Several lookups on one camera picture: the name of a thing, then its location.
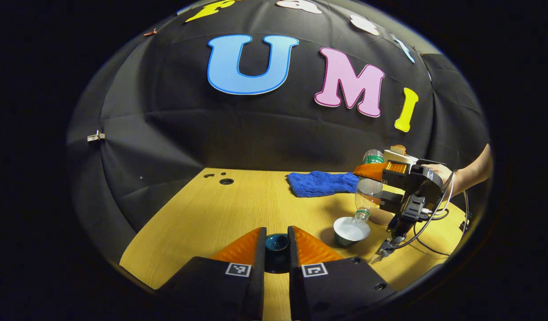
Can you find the teal teacup lid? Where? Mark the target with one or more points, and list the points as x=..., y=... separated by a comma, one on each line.
x=277, y=243

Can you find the white toaster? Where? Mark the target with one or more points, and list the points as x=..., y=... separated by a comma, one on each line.
x=401, y=157

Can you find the blue towel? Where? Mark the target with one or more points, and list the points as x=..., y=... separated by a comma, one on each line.
x=320, y=183

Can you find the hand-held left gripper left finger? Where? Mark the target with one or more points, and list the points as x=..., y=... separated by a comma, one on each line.
x=259, y=276

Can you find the clear plastic water bottle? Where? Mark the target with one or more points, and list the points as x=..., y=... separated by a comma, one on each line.
x=367, y=196

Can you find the copper clip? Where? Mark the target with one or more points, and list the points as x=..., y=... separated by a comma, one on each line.
x=150, y=32

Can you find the white and teal teacup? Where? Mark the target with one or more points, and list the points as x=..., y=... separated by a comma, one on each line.
x=345, y=232

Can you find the toasted bread slice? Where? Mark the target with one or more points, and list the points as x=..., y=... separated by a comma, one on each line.
x=397, y=149

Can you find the white metal clip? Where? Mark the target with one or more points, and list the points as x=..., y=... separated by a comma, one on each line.
x=95, y=136

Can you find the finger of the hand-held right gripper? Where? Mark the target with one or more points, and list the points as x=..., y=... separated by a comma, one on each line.
x=392, y=201
x=396, y=178

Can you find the round brown coaster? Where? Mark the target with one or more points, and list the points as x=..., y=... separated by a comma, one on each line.
x=381, y=217

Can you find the black backdrop cloth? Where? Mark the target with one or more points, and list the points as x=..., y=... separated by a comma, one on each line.
x=256, y=133

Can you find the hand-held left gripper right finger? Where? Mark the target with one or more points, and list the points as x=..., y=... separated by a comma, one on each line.
x=294, y=276

